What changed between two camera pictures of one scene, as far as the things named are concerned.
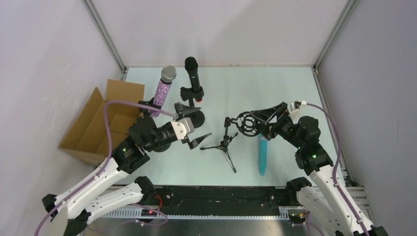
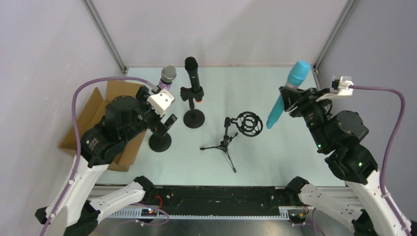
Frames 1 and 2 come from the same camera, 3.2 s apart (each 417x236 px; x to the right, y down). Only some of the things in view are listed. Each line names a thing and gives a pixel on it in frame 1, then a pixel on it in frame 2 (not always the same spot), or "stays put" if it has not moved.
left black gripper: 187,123 → 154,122
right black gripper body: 272,124 → 293,102
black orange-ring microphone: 191,65 stays put
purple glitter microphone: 168,74 stays put
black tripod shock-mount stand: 245,124 stays put
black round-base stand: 197,116 stays put
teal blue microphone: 262,155 → 298,72
